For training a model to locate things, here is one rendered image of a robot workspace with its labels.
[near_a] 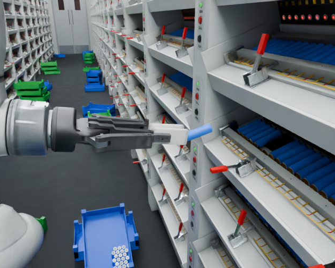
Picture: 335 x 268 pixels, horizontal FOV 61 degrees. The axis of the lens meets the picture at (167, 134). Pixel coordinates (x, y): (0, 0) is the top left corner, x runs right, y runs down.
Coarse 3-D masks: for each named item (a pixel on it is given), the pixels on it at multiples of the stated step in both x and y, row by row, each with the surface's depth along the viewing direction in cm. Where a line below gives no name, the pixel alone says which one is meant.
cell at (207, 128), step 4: (208, 124) 55; (196, 128) 55; (200, 128) 55; (204, 128) 55; (208, 128) 55; (188, 132) 54; (192, 132) 54; (196, 132) 54; (200, 132) 55; (204, 132) 55; (208, 132) 55; (188, 136) 54; (192, 136) 54; (196, 136) 55; (200, 136) 55; (188, 140) 55
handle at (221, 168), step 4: (236, 164) 60; (240, 164) 60; (212, 168) 58; (216, 168) 58; (220, 168) 58; (224, 168) 58; (228, 168) 59; (232, 168) 59; (236, 168) 59; (212, 172) 58; (216, 172) 58
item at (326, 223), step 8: (224, 136) 74; (232, 144) 70; (240, 152) 66; (272, 176) 56; (280, 184) 53; (288, 192) 51; (296, 200) 49; (312, 208) 46; (320, 216) 44; (328, 224) 43
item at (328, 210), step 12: (228, 132) 72; (240, 144) 66; (240, 156) 64; (252, 156) 62; (264, 156) 59; (264, 168) 58; (276, 168) 55; (288, 180) 51; (300, 180) 50; (300, 192) 48; (312, 192) 47; (312, 204) 46; (324, 204) 44; (324, 216) 44
